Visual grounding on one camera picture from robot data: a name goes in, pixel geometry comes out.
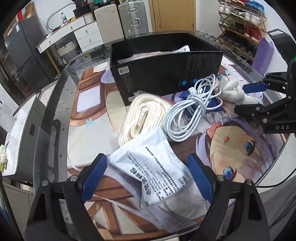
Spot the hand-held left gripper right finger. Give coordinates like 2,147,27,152
187,153,270,241

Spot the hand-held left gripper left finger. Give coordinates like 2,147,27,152
25,153,108,241

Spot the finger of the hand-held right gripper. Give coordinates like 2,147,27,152
243,72,289,93
233,96,292,126

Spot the white plush toy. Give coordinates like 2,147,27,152
217,75,264,106

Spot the white printed pouch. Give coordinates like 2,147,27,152
107,127,190,210

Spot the black cardboard box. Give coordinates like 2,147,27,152
109,32,223,106

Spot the purple yoga mat bag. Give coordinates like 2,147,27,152
252,38,274,75

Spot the cartoon printed desk mat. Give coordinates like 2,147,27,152
67,62,288,232

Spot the pile of loose shoes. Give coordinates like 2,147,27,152
203,32,219,42

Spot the grey side table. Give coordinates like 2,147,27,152
5,94,47,183

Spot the grey low cabinet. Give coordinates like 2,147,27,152
0,176,35,241

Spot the glass table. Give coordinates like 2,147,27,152
32,30,296,241

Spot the pale green crumpled item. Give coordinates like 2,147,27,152
0,144,8,171

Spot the wooden door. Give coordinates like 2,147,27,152
148,0,197,34

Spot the wicker basket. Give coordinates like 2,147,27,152
56,38,80,67

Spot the white drawer chest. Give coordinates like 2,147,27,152
74,22,104,52

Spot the silver suitcase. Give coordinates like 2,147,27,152
117,0,149,37

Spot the dark grey fridge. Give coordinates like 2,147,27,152
4,16,58,93

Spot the white dressing table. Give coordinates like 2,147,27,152
36,14,97,70

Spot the beige suitcase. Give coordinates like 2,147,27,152
94,3,125,40

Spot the oval mirror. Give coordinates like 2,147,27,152
46,3,75,30

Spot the black bag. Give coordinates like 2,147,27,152
73,0,95,12

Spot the brown cardboard box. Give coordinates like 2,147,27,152
25,2,35,18

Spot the coiled white cable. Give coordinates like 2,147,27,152
164,74,223,142

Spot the black cable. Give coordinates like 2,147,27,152
257,166,296,189

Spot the coiled cream cord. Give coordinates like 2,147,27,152
118,94,173,147

